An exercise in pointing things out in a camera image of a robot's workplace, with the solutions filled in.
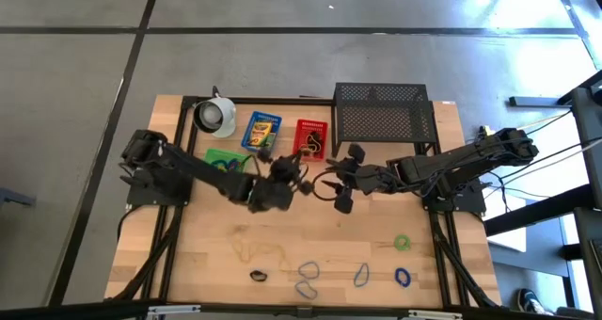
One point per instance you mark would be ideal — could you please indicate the black perforated metal shelf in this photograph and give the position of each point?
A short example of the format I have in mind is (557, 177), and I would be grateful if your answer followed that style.
(383, 117)

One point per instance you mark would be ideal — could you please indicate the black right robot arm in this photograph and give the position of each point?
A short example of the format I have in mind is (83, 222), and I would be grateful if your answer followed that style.
(451, 162)

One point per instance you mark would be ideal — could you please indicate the green plastic basket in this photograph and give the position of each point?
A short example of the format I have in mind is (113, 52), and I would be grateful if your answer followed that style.
(214, 156)

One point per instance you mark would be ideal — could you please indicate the silver metal bracket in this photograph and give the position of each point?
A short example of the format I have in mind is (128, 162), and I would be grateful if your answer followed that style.
(174, 310)
(435, 315)

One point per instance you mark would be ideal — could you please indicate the green spiral coil wristband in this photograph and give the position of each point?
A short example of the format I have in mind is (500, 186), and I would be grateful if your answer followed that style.
(402, 236)

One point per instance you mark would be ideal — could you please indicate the red plastic basket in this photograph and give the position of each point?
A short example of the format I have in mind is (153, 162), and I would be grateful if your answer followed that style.
(310, 124)

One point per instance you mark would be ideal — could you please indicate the blue spiral coil wristband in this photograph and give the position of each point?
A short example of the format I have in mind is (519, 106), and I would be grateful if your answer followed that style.
(397, 274)

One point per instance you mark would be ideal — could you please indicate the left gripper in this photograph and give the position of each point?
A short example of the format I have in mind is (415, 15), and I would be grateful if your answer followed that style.
(284, 171)

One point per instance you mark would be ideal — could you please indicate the blue rubber band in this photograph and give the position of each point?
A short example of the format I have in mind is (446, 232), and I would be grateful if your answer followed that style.
(299, 270)
(305, 297)
(355, 280)

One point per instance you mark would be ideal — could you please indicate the person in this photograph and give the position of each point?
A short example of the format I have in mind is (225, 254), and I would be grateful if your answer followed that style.
(533, 303)

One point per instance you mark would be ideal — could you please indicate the black neighbouring workbench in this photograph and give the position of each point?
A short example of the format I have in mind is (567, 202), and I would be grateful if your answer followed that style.
(585, 146)

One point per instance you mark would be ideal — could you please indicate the blue plastic basket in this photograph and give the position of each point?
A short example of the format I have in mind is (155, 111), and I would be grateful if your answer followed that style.
(268, 116)

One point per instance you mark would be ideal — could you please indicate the yellow rubber band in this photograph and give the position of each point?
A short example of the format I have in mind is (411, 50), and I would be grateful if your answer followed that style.
(244, 259)
(320, 147)

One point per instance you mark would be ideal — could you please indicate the yellow Crayola crayon box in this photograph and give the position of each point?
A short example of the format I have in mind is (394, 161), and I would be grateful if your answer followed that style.
(260, 132)

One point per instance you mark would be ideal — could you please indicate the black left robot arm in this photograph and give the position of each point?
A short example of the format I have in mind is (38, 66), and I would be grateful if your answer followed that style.
(202, 171)

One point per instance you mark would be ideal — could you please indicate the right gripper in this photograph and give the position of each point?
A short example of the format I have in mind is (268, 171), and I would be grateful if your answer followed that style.
(353, 179)

